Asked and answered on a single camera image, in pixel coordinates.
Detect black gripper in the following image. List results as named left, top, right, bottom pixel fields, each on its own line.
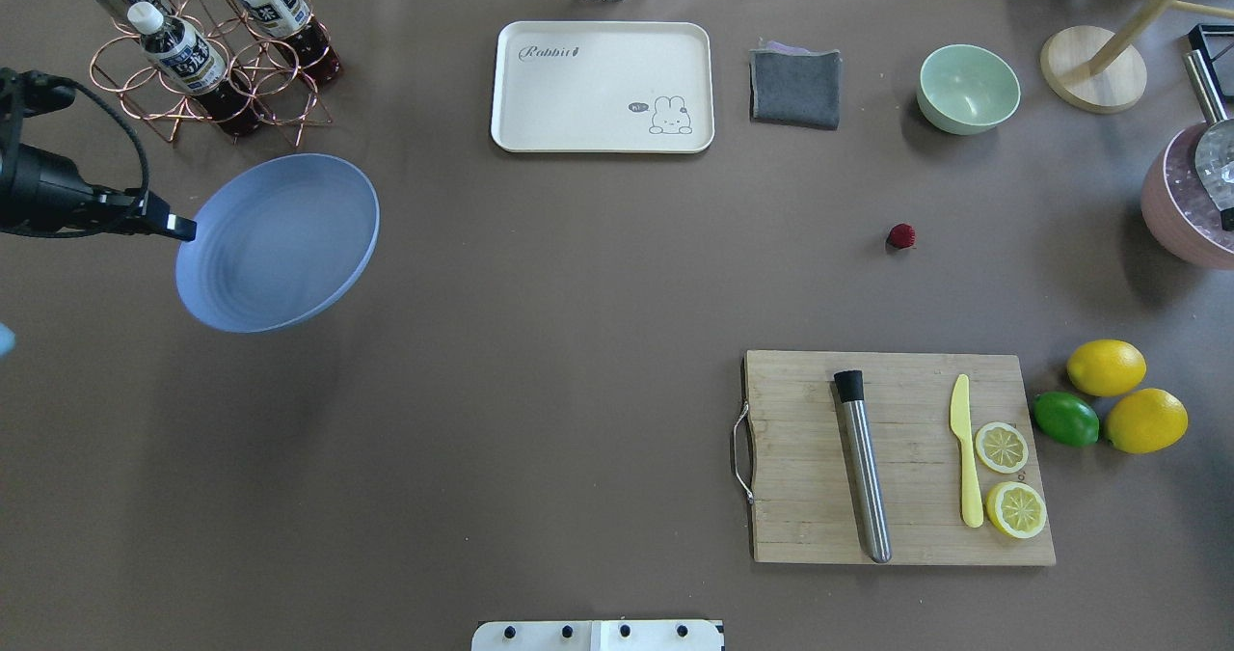
left=1, top=143, right=197, bottom=242

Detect blue round plate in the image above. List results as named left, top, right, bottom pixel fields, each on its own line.
left=174, top=153, right=383, bottom=334

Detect red strawberry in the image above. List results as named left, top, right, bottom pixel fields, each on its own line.
left=886, top=222, right=917, bottom=250

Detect tea bottle front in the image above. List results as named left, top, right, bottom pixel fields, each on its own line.
left=127, top=1, right=263, bottom=137

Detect tea bottle right rear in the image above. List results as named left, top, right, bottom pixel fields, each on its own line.
left=239, top=0, right=342, bottom=88

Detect cream rabbit tray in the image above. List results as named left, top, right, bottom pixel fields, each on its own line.
left=490, top=21, right=714, bottom=154

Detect grey folded cloth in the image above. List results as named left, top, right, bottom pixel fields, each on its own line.
left=749, top=41, right=844, bottom=131

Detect wooden cutting board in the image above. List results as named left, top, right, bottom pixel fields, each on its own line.
left=743, top=349, right=1055, bottom=567

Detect steel muddler black tip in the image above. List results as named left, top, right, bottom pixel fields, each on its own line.
left=833, top=369, right=892, bottom=563

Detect mint green bowl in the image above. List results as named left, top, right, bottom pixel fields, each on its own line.
left=916, top=44, right=1021, bottom=136

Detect yellow plastic knife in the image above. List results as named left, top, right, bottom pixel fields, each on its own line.
left=949, top=374, right=983, bottom=529

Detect lemon half upper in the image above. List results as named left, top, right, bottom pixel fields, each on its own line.
left=974, top=420, right=1030, bottom=475

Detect lemon half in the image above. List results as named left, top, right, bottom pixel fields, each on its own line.
left=974, top=420, right=1030, bottom=475
left=983, top=481, right=1046, bottom=538

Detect lemon half lower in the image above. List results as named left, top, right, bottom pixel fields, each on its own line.
left=983, top=481, right=1046, bottom=538

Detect green lime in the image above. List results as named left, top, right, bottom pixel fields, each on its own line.
left=1032, top=391, right=1101, bottom=448

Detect wooden cup stand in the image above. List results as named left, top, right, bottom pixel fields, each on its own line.
left=1039, top=0, right=1233, bottom=113

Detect yellow lemon far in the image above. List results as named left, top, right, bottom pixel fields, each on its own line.
left=1065, top=339, right=1146, bottom=397

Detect yellow lemon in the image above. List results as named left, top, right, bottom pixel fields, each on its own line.
left=1065, top=339, right=1146, bottom=397
left=1104, top=388, right=1190, bottom=454

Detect yellow lemon near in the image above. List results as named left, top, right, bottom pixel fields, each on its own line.
left=1104, top=388, right=1190, bottom=454

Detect pink ice bowl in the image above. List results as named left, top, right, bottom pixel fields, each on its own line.
left=1140, top=122, right=1233, bottom=270

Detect metal ice scoop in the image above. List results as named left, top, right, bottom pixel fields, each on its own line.
left=1185, top=49, right=1233, bottom=231

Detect copper wire bottle rack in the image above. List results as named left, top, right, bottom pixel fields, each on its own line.
left=89, top=0, right=333, bottom=147

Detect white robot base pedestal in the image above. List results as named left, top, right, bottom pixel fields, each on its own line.
left=470, top=616, right=726, bottom=650

